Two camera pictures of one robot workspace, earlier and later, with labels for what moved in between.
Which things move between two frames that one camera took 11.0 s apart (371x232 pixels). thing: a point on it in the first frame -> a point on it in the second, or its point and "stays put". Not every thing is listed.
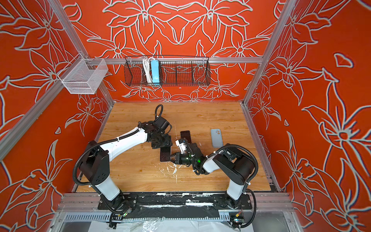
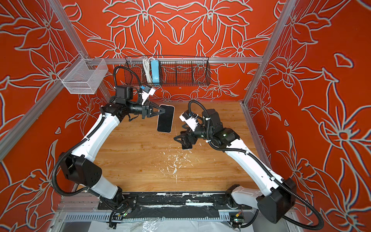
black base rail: x=175 y=205 stays put
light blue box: x=155 y=72 stays put
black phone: x=165 y=154 -> x=165 y=121
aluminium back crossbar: x=141 y=61 stays put
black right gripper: x=177 y=159 -> x=185 y=136
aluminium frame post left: x=104 y=89 stays put
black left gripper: x=168 y=142 -> x=145 y=111
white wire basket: x=84 y=75 stays put
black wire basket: x=174 y=70 stays put
